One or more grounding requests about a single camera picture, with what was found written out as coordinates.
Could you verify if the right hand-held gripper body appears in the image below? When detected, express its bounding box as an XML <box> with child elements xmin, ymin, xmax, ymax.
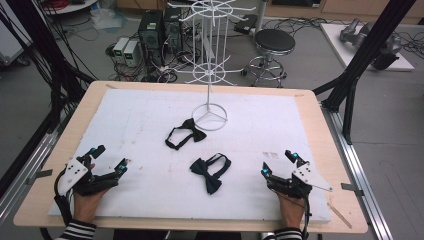
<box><xmin>267</xmin><ymin>161</ymin><xmax>334</xmax><ymax>200</ymax></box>

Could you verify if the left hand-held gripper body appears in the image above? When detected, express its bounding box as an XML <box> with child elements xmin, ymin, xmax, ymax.
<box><xmin>57</xmin><ymin>156</ymin><xmax>120</xmax><ymax>197</ymax></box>

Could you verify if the black bow tie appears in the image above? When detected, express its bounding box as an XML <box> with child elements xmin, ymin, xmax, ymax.
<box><xmin>164</xmin><ymin>117</ymin><xmax>208</xmax><ymax>151</ymax></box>
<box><xmin>189</xmin><ymin>152</ymin><xmax>232</xmax><ymax>196</ymax></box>

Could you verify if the white wire display rack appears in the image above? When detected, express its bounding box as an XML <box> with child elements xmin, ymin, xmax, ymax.
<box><xmin>166</xmin><ymin>0</ymin><xmax>257</xmax><ymax>132</ymax></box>

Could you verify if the person's left hand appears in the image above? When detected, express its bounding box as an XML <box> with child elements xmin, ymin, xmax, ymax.
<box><xmin>73</xmin><ymin>187</ymin><xmax>111</xmax><ymax>223</ymax></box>

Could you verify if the person's right hand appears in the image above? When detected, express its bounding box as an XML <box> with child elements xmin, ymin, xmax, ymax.
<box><xmin>276</xmin><ymin>192</ymin><xmax>306</xmax><ymax>231</ymax></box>

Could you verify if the wooden table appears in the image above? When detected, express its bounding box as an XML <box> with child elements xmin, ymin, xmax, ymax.
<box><xmin>13</xmin><ymin>80</ymin><xmax>369</xmax><ymax>234</ymax></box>

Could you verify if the white foam mat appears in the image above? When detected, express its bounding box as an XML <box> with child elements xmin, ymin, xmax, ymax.
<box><xmin>48</xmin><ymin>88</ymin><xmax>333</xmax><ymax>224</ymax></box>

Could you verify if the thin wooden stick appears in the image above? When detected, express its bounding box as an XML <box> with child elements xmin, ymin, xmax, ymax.
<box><xmin>326</xmin><ymin>201</ymin><xmax>353</xmax><ymax>230</ymax></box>

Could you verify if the white power supply unit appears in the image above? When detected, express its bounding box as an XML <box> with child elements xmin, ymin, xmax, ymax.
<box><xmin>123</xmin><ymin>40</ymin><xmax>141</xmax><ymax>68</ymax></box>
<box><xmin>112</xmin><ymin>37</ymin><xmax>131</xmax><ymax>64</ymax></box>

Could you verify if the black round stool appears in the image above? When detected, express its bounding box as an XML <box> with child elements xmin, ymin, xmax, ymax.
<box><xmin>241</xmin><ymin>28</ymin><xmax>297</xmax><ymax>88</ymax></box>

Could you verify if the white floor board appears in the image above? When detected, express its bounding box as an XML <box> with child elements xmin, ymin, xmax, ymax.
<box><xmin>319</xmin><ymin>22</ymin><xmax>416</xmax><ymax>72</ymax></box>

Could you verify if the black computer tower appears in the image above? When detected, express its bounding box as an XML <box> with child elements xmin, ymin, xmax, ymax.
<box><xmin>137</xmin><ymin>9</ymin><xmax>165</xmax><ymax>66</ymax></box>
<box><xmin>162</xmin><ymin>7</ymin><xmax>184</xmax><ymax>55</ymax></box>

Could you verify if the clear plastic bag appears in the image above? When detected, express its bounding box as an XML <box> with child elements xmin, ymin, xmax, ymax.
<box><xmin>90</xmin><ymin>7</ymin><xmax>128</xmax><ymax>33</ymax></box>

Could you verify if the grey robot part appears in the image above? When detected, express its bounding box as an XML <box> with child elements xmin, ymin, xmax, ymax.
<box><xmin>339</xmin><ymin>18</ymin><xmax>403</xmax><ymax>71</ymax></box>

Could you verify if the black flat box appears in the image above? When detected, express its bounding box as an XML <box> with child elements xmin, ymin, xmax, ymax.
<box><xmin>233</xmin><ymin>13</ymin><xmax>259</xmax><ymax>35</ymax></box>

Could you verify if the white round table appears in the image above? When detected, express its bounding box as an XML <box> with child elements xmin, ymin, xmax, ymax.
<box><xmin>42</xmin><ymin>0</ymin><xmax>100</xmax><ymax>15</ymax></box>

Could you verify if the grey metal bracket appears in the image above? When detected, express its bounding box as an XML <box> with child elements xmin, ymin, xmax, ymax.
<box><xmin>340</xmin><ymin>182</ymin><xmax>365</xmax><ymax>197</ymax></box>
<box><xmin>26</xmin><ymin>169</ymin><xmax>54</xmax><ymax>186</ymax></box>

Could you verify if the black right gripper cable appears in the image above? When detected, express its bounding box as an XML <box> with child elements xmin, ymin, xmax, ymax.
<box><xmin>300</xmin><ymin>195</ymin><xmax>312</xmax><ymax>240</ymax></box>

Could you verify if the aluminium rail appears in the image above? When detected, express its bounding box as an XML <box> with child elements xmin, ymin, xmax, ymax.
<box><xmin>0</xmin><ymin>130</ymin><xmax>65</xmax><ymax>219</ymax></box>
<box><xmin>321</xmin><ymin>105</ymin><xmax>395</xmax><ymax>240</ymax></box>

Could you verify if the black metal frame post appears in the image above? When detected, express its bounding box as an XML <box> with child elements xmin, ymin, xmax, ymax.
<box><xmin>0</xmin><ymin>0</ymin><xmax>98</xmax><ymax>135</ymax></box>
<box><xmin>313</xmin><ymin>0</ymin><xmax>418</xmax><ymax>145</ymax></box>

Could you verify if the floor cable bundle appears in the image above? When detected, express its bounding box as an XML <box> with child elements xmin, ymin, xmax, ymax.
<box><xmin>262</xmin><ymin>16</ymin><xmax>335</xmax><ymax>38</ymax></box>

